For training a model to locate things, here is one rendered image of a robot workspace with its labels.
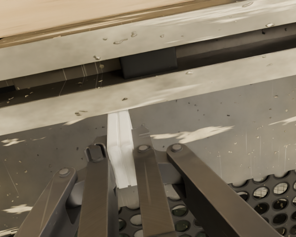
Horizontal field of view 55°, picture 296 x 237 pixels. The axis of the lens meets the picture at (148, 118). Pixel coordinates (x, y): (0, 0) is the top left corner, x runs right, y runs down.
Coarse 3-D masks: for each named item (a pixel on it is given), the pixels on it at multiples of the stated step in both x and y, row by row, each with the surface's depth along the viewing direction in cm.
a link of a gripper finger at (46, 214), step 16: (64, 176) 15; (48, 192) 14; (64, 192) 14; (32, 208) 13; (48, 208) 13; (64, 208) 14; (80, 208) 15; (32, 224) 12; (48, 224) 12; (64, 224) 14
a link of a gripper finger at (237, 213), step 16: (176, 144) 16; (176, 160) 14; (192, 160) 14; (192, 176) 13; (208, 176) 13; (192, 192) 13; (208, 192) 12; (224, 192) 12; (192, 208) 14; (208, 208) 12; (224, 208) 11; (240, 208) 11; (208, 224) 13; (224, 224) 11; (240, 224) 10; (256, 224) 10
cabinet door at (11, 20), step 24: (0, 0) 21; (24, 0) 22; (48, 0) 22; (72, 0) 22; (96, 0) 22; (120, 0) 22; (144, 0) 23; (168, 0) 23; (0, 24) 22; (24, 24) 22; (48, 24) 22
